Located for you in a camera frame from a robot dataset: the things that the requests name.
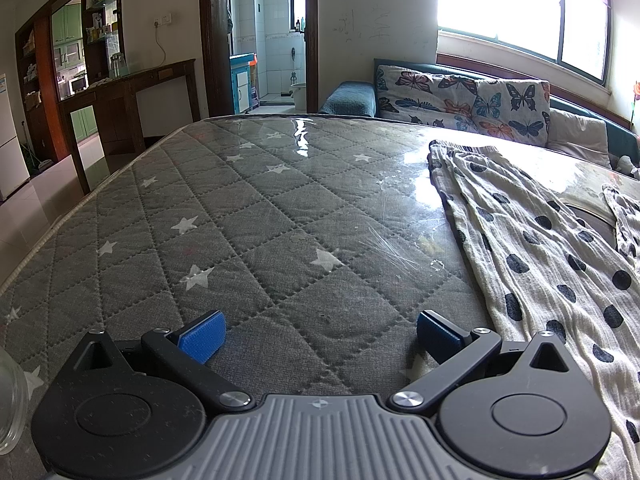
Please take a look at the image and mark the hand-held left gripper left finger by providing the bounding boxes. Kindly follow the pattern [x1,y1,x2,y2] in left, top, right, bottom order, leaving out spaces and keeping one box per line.
[61,310,253,413]

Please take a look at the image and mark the white refrigerator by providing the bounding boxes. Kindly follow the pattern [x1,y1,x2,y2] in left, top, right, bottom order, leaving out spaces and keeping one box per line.
[0,72,32,202]

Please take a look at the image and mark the white polka dot pants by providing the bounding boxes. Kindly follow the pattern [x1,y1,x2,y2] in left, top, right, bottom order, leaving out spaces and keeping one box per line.
[426,141,640,480]

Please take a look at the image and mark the blue bathroom cabinet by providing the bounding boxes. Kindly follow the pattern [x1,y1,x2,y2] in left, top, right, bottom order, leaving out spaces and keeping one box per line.
[230,53,258,115]

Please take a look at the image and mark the grey star quilted mattress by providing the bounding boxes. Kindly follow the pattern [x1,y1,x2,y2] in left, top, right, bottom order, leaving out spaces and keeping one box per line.
[0,112,640,480]

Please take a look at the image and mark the dark wooden console table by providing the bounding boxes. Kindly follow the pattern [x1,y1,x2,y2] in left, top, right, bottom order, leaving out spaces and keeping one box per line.
[59,58,197,195]

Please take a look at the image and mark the dark wooden shelf unit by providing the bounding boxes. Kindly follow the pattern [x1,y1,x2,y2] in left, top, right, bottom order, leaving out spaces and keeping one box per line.
[15,0,126,176]

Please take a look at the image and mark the green mop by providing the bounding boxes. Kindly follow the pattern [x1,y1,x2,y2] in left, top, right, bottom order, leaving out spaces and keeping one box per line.
[20,122,54,171]

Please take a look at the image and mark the butterfly print cushion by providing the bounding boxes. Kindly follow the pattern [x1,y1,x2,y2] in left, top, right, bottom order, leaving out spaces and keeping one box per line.
[375,64,483,131]
[450,77,551,148]

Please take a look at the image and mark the clear glass container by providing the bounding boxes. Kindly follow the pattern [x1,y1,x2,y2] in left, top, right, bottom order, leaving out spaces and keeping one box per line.
[0,347,31,456]

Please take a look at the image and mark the dark wooden door frame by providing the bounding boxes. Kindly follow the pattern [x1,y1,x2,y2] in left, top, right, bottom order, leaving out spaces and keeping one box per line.
[199,0,319,121]

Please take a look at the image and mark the window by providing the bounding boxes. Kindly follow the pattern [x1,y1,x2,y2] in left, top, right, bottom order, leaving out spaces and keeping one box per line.
[435,0,613,86]

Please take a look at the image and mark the white pillow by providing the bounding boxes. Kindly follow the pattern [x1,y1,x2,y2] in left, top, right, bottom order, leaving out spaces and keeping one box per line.
[547,107,613,168]

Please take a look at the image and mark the grey plush toy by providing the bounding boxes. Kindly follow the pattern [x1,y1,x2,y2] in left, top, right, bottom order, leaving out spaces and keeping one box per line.
[612,154,640,181]

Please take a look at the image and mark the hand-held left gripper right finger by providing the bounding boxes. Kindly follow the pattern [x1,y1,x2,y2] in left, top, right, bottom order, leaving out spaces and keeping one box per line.
[387,310,577,415]

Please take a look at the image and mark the blue sofa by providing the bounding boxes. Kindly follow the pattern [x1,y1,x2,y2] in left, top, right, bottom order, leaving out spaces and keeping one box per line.
[320,58,640,171]

